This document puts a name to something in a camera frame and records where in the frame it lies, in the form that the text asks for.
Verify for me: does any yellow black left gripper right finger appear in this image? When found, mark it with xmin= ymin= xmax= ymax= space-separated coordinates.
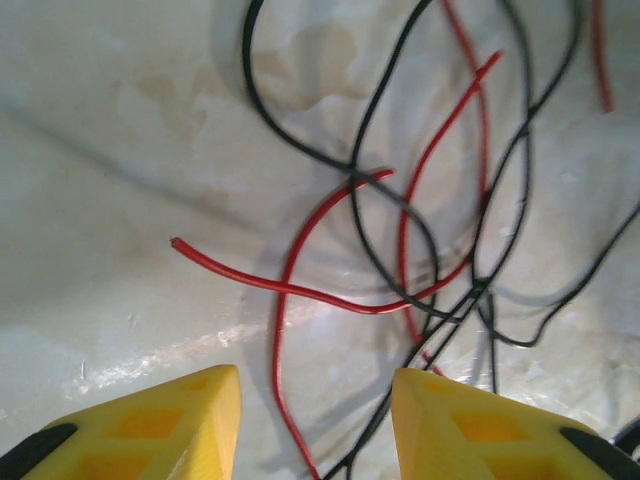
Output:
xmin=391 ymin=368 xmax=640 ymax=480

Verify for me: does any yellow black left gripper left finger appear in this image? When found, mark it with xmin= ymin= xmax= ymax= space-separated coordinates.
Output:
xmin=0 ymin=364 xmax=243 ymax=480

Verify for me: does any thin red cable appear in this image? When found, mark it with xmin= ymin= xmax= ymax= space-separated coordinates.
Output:
xmin=168 ymin=0 xmax=495 ymax=317
xmin=397 ymin=48 xmax=506 ymax=379
xmin=272 ymin=168 xmax=396 ymax=480
xmin=590 ymin=0 xmax=615 ymax=114

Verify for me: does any thin black cable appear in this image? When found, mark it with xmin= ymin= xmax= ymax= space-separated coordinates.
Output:
xmin=319 ymin=0 xmax=640 ymax=480
xmin=241 ymin=0 xmax=464 ymax=324

